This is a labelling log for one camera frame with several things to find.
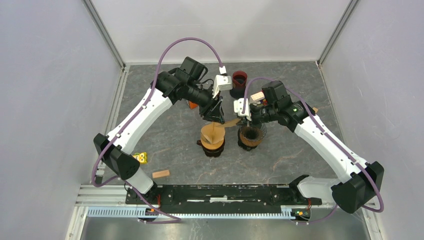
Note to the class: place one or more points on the clear glass dripper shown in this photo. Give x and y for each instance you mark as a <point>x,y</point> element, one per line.
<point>212,146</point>

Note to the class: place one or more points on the yellow green toy figure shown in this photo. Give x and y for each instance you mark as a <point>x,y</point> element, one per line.
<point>141,157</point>

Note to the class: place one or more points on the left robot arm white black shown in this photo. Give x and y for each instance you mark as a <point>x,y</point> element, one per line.
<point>180,83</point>

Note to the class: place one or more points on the orange coffee filter box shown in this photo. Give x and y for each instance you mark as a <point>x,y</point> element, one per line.
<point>192,105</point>

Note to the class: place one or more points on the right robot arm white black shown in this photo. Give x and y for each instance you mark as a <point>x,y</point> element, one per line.
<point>357,183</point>

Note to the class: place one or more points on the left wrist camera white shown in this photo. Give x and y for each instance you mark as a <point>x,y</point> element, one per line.
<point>221,83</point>

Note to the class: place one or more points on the brown paper coffee filter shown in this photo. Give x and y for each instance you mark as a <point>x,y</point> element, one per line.
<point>211,134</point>

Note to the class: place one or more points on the brown glass dripper cup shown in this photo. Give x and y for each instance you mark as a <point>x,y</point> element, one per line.
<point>212,153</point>

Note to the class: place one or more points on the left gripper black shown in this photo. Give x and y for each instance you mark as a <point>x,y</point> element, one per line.
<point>212,111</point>

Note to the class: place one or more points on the flat wooden block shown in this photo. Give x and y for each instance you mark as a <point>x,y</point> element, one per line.
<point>161,174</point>

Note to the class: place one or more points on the dark red black carafe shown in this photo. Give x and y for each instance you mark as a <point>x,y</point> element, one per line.
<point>239,81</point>

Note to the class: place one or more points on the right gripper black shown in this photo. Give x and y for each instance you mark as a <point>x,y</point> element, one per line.
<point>253,123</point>

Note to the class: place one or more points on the grey ribbed dripper cone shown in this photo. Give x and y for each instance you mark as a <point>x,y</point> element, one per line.
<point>252,135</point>

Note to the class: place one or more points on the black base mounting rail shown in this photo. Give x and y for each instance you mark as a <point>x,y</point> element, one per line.
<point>226,198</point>

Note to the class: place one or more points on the green glass dripper cup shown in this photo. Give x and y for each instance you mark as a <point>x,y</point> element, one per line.
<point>247,148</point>

